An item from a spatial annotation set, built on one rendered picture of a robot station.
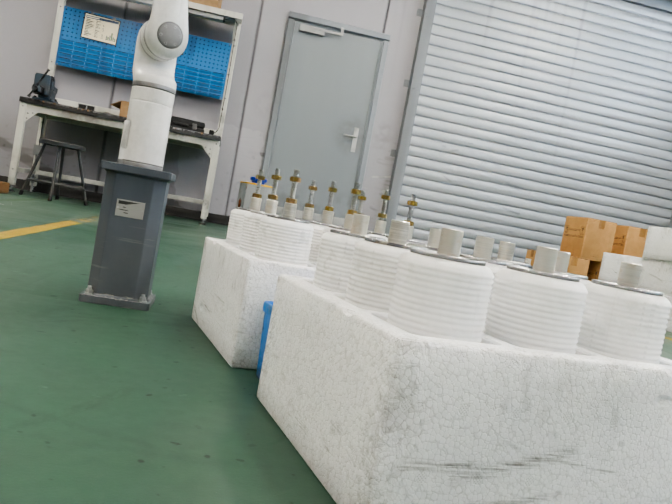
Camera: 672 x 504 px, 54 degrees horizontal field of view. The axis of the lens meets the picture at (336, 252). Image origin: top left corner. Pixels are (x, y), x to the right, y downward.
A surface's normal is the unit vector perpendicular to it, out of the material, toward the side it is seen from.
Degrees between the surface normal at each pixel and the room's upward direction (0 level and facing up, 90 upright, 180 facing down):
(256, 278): 90
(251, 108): 90
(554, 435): 90
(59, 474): 0
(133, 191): 91
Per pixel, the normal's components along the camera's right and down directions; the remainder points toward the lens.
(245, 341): 0.37, 0.11
